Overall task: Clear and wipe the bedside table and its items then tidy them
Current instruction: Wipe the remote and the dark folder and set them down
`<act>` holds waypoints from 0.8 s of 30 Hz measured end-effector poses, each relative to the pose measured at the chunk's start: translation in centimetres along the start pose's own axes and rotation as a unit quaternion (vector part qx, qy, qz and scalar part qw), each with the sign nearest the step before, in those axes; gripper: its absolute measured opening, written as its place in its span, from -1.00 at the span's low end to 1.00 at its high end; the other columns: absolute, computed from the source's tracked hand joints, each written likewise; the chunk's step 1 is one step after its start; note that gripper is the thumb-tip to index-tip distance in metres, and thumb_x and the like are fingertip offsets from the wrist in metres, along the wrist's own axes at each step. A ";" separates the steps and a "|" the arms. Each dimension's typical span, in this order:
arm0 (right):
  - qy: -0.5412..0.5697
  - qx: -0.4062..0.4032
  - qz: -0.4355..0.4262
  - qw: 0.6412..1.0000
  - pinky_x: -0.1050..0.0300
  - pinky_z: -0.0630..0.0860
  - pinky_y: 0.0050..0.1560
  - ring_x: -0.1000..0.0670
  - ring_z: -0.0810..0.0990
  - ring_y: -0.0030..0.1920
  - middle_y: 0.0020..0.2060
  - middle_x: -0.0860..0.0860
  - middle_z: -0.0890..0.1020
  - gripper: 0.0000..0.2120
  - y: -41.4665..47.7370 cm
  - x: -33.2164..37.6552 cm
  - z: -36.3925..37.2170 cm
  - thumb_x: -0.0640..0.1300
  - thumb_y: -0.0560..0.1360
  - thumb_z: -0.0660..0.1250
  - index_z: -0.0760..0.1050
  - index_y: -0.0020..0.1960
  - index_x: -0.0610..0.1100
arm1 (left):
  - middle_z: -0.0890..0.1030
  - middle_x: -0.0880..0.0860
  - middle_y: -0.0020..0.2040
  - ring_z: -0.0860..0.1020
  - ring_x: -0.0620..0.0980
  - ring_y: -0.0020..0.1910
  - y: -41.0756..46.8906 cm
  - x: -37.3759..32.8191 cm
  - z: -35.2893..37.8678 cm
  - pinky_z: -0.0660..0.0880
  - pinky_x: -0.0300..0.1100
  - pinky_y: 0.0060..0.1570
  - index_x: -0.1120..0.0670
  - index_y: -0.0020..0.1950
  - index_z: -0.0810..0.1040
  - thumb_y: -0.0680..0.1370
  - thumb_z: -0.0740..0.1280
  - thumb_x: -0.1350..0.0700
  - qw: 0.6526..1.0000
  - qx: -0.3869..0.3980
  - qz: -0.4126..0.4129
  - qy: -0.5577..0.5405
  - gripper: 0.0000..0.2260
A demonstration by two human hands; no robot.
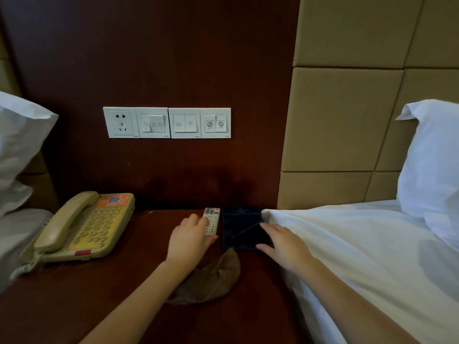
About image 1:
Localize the person's right hand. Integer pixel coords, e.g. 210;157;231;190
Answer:
255;222;318;278

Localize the black pen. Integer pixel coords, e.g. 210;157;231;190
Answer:
230;221;264;240

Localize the beige telephone cord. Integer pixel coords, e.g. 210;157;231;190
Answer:
9;259;45;282

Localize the brown cleaning cloth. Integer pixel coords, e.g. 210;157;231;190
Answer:
164;247;241;306

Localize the white remote control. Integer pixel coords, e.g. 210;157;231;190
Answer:
202;207;221;237

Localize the dark blue scribbled pouch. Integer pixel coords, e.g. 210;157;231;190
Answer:
221;206;273;252

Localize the person's left forearm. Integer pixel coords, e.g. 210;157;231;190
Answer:
78;261;189;344

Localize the smooth white pillow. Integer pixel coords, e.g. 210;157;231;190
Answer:
0;90;59;197

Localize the person's right forearm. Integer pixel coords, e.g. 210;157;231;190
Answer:
295;259;422;344

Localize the person's left hand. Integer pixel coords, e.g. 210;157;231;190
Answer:
164;214;219;278

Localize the beige padded headboard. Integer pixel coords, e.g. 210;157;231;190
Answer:
276;0;459;211

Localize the white bed cover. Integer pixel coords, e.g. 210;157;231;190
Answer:
261;198;459;344

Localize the white socket and switch panel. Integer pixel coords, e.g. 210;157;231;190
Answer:
103;106;171;140

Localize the dark wooden nightstand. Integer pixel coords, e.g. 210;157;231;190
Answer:
0;210;309;344

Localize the white bed sheet mattress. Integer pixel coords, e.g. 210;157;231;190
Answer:
0;208;55;294

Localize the yellow corded telephone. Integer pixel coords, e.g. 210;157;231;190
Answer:
20;191;136;265

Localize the crumpled white pillow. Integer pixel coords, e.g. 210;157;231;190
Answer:
0;179;33;219

